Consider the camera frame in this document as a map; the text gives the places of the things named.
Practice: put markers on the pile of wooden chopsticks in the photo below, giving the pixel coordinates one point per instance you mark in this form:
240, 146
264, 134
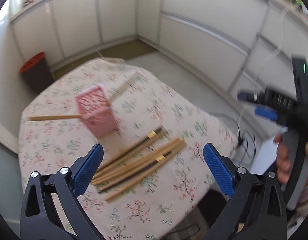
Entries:
144, 161

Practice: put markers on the dark chopstick with gold band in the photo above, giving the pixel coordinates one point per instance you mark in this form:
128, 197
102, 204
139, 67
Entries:
144, 171
141, 143

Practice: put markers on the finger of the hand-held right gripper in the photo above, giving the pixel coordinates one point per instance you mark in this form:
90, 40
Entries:
265, 113
249, 97

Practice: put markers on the person's right hand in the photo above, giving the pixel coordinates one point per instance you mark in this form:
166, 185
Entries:
283, 160

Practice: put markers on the red rimmed brown trash bin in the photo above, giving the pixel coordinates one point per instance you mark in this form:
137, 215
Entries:
36, 72

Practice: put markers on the light wooden chopstick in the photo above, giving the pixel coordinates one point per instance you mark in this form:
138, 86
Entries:
53, 117
124, 87

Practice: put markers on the white box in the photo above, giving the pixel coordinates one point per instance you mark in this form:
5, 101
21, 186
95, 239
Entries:
265, 155

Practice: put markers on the white cabinets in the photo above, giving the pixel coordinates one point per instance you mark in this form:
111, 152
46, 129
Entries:
194, 37

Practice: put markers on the pink perforated utensil holder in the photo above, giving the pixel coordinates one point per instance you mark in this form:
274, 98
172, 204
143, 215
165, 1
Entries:
96, 112

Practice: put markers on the floral tablecloth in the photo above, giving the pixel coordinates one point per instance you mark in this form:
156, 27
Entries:
56, 140

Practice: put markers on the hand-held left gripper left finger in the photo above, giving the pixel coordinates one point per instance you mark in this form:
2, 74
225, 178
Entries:
87, 166

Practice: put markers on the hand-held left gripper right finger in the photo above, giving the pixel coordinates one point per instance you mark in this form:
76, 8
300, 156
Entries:
217, 171

